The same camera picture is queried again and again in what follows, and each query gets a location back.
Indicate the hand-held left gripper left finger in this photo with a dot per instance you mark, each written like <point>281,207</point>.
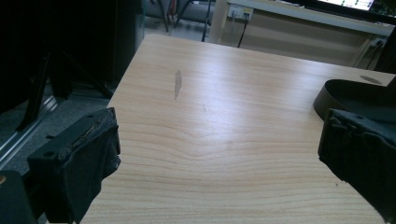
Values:
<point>74,155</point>

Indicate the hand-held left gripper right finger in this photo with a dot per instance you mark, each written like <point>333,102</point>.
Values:
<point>364,149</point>

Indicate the dark oval tray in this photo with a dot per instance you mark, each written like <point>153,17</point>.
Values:
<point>351,96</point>

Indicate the black tripod stand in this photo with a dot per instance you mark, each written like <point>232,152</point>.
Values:
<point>43,84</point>

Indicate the dark cabinet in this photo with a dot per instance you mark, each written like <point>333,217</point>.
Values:
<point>71,40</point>

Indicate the beige desk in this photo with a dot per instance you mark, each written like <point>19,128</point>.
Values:
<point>299,34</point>

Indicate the monitor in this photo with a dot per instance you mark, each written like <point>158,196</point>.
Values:
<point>351,6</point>

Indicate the white power strip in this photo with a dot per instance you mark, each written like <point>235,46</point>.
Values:
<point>240,12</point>

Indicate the black metal stand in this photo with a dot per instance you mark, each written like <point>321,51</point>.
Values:
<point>206,20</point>

